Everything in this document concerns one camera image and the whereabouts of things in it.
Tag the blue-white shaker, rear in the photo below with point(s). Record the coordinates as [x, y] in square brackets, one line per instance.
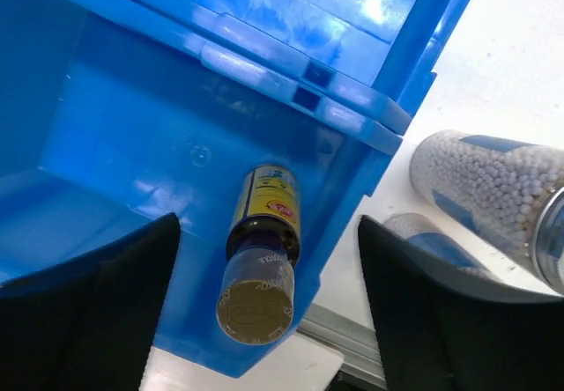
[423, 233]

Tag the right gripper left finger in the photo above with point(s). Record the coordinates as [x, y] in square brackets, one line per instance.
[89, 323]

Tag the blue three-compartment plastic bin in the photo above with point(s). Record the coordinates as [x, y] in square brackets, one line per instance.
[116, 111]

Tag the blue-white shaker, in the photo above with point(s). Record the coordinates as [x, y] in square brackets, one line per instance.
[423, 233]
[508, 193]

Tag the yellow-label brown bottle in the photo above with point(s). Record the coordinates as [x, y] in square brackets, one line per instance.
[255, 305]

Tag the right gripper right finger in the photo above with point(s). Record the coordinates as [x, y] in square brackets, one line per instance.
[441, 328]

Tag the blue-white shaker, front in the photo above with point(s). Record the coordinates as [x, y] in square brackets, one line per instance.
[508, 193]

